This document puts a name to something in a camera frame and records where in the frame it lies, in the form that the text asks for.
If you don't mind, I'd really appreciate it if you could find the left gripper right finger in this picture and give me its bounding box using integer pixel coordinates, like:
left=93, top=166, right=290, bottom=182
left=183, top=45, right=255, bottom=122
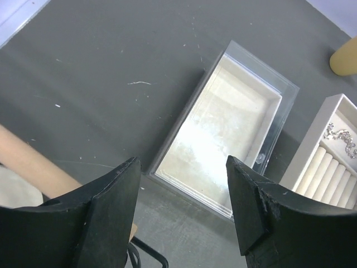
left=226, top=156, right=356, bottom=267

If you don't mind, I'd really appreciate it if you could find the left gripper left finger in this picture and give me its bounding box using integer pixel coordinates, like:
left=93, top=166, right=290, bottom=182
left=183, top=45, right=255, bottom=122
left=1, top=157, right=141, bottom=267

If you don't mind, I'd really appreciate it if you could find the beige ring tray drawer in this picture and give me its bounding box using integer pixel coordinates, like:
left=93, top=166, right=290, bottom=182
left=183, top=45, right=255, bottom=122
left=279, top=94, right=356, bottom=210

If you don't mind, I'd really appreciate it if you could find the silver chain necklace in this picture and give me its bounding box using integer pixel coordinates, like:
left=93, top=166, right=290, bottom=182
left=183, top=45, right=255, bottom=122
left=323, top=122, right=357, bottom=159

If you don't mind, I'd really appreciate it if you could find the beige jewelry box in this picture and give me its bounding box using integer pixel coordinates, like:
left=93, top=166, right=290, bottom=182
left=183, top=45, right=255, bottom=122
left=148, top=41, right=299, bottom=219

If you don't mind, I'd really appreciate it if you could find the pink and cream round plate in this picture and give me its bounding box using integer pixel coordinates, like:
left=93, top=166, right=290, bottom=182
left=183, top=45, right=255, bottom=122
left=0, top=165, right=44, bottom=208

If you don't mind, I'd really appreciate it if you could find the yellow mug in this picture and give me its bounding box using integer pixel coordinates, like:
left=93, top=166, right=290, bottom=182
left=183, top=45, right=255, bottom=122
left=329, top=37, right=357, bottom=76

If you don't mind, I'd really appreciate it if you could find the black wire dish rack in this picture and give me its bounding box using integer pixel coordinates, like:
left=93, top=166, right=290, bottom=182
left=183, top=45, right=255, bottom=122
left=0, top=124, right=170, bottom=268

